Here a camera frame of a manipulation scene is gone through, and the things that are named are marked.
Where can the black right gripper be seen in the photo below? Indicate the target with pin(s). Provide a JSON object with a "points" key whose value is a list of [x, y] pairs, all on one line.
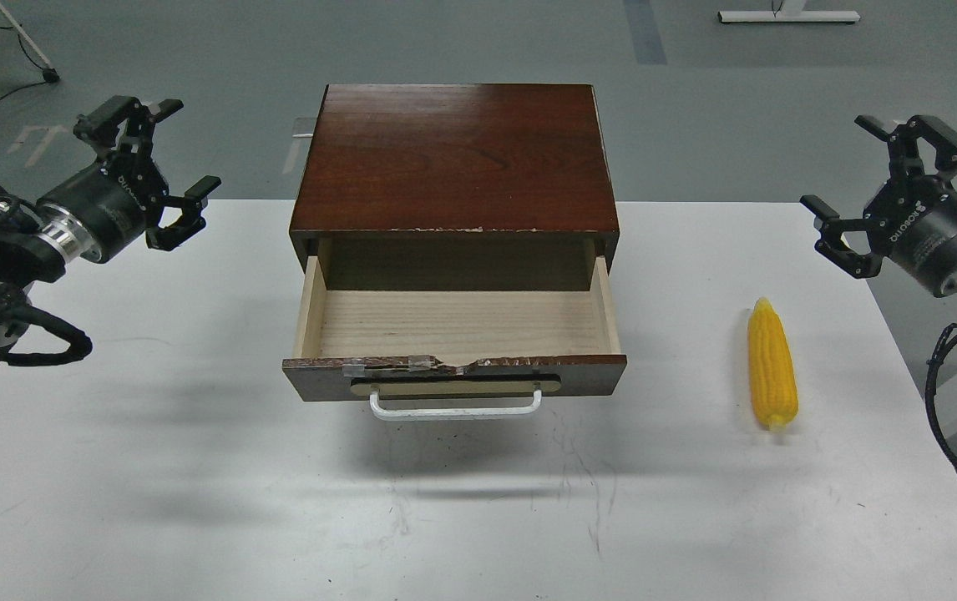
{"points": [[916, 229]]}

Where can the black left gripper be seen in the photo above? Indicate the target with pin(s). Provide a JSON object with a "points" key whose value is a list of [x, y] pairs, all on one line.
{"points": [[105, 207]]}

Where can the yellow corn cob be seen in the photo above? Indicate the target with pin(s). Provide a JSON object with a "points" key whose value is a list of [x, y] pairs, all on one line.
{"points": [[773, 387]]}

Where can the wooden drawer with dark front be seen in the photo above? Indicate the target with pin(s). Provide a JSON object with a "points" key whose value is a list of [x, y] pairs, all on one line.
{"points": [[455, 316]]}

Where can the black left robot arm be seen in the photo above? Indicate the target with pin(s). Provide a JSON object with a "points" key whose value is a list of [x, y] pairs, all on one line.
{"points": [[30, 336]]}

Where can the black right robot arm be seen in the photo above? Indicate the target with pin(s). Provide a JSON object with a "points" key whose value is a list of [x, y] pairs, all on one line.
{"points": [[912, 219]]}

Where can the white tripod stand legs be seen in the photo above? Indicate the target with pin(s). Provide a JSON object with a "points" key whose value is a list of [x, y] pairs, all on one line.
{"points": [[28, 47]]}

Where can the white desk base foot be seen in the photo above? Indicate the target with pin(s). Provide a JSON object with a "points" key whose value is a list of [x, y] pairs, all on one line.
{"points": [[788, 12]]}

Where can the dark wooden cabinet box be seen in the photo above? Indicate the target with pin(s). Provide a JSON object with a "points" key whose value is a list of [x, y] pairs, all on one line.
{"points": [[456, 159]]}

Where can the white metal drawer handle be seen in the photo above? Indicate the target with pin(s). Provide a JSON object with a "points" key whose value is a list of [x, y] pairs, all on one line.
{"points": [[452, 413]]}

